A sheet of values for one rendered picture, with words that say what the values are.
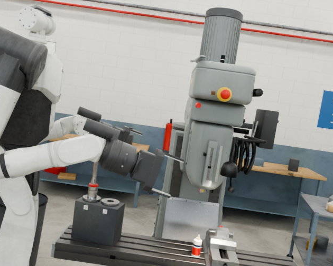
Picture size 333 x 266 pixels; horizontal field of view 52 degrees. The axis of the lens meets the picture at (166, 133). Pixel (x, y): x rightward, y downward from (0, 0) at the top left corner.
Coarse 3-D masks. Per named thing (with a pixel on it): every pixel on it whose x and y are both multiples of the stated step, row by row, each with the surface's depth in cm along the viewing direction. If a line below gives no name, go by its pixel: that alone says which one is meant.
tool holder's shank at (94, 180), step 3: (96, 165) 169; (93, 168) 170; (96, 168) 169; (93, 171) 170; (96, 171) 170; (93, 174) 170; (96, 174) 170; (93, 177) 170; (96, 177) 170; (93, 180) 170; (96, 180) 170; (93, 183) 170
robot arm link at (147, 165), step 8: (128, 144) 94; (128, 152) 91; (136, 152) 94; (144, 152) 93; (160, 152) 95; (120, 160) 90; (128, 160) 90; (136, 160) 93; (144, 160) 93; (152, 160) 94; (160, 160) 94; (120, 168) 91; (128, 168) 91; (136, 168) 92; (144, 168) 93; (152, 168) 93; (136, 176) 93; (144, 176) 93; (152, 176) 93; (144, 184) 93; (152, 184) 93
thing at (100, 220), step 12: (84, 204) 166; (96, 204) 166; (108, 204) 166; (120, 204) 171; (84, 216) 167; (96, 216) 166; (108, 216) 164; (120, 216) 170; (72, 228) 169; (84, 228) 167; (96, 228) 166; (108, 228) 165; (120, 228) 173; (96, 240) 166; (108, 240) 165
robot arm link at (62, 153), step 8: (80, 136) 87; (88, 136) 87; (48, 144) 89; (56, 144) 86; (64, 144) 85; (72, 144) 86; (80, 144) 86; (88, 144) 87; (96, 144) 87; (48, 152) 87; (56, 152) 86; (64, 152) 85; (72, 152) 86; (80, 152) 86; (88, 152) 87; (96, 152) 87; (56, 160) 86; (64, 160) 85; (72, 160) 86; (80, 160) 86
